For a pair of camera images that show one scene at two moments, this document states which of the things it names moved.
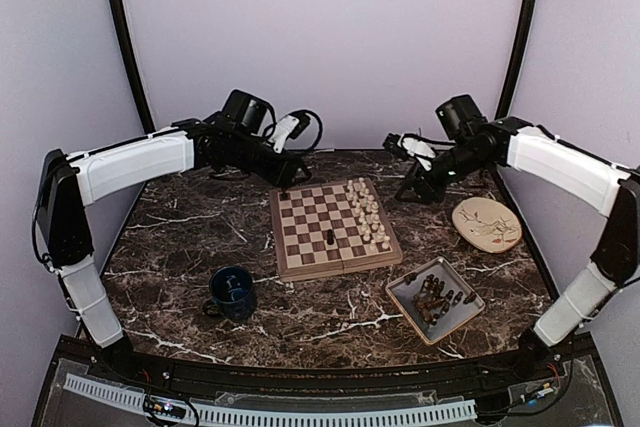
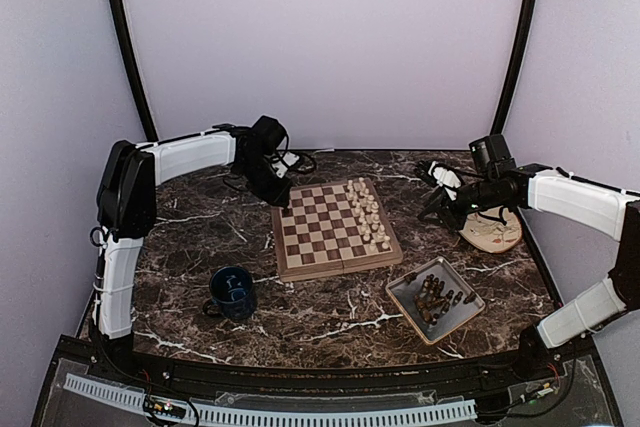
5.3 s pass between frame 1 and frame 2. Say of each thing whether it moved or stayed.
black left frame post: stayed
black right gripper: moved
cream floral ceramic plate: stayed
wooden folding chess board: stayed
